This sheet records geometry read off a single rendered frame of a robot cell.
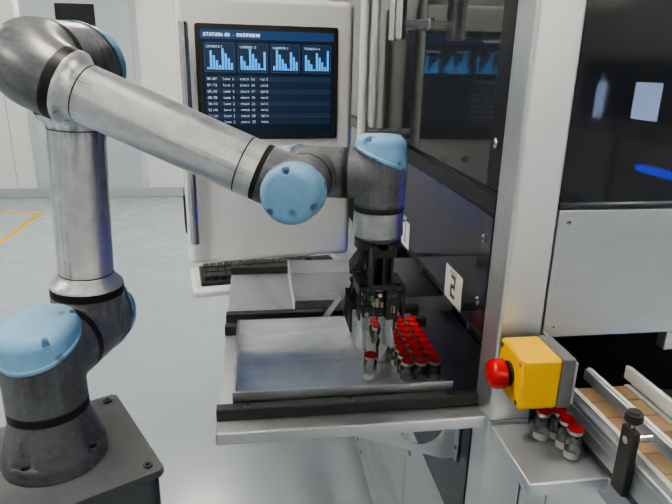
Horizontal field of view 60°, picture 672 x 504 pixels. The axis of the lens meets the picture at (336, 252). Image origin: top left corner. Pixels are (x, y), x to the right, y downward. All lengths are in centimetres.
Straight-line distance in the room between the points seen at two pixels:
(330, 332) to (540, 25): 67
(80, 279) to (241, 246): 85
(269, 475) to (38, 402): 136
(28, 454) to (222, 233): 97
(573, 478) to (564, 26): 57
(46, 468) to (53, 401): 10
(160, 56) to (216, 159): 562
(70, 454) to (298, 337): 43
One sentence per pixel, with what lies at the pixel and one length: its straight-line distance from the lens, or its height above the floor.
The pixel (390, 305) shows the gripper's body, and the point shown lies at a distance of 87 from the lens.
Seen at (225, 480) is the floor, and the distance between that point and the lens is 220.
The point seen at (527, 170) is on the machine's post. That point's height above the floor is 126.
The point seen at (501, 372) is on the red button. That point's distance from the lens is 80.
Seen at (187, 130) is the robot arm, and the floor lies 130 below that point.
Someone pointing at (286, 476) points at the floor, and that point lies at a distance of 219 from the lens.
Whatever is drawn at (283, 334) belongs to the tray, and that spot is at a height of 88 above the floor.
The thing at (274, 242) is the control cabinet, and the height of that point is 85.
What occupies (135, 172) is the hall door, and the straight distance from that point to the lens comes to 647.
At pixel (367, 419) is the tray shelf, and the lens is 90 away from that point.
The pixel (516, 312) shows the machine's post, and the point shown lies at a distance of 85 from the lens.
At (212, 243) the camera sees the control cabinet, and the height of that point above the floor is 86.
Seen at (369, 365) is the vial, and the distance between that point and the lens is 97.
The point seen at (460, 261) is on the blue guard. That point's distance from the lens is 99.
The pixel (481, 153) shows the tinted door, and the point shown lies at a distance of 93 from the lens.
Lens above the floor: 138
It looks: 18 degrees down
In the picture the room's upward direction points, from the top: 1 degrees clockwise
